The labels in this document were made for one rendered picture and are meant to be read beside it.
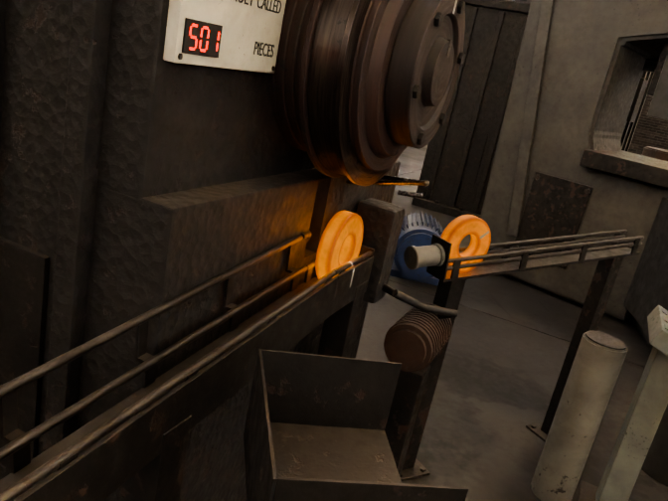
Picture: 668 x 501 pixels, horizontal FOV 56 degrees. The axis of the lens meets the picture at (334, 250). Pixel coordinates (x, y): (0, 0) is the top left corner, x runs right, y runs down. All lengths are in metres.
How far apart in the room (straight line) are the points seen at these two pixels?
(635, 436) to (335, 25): 1.42
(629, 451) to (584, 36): 2.49
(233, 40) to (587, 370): 1.32
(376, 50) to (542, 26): 2.94
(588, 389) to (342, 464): 1.12
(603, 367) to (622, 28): 2.36
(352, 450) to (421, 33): 0.66
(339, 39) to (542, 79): 2.96
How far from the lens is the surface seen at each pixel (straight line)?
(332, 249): 1.22
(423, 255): 1.58
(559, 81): 3.90
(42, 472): 0.73
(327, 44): 1.03
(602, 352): 1.84
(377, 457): 0.91
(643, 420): 1.97
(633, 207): 3.76
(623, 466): 2.03
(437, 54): 1.15
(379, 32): 1.06
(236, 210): 1.01
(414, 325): 1.54
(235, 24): 0.98
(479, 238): 1.70
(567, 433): 1.95
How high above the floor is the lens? 1.11
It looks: 17 degrees down
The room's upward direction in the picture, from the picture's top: 12 degrees clockwise
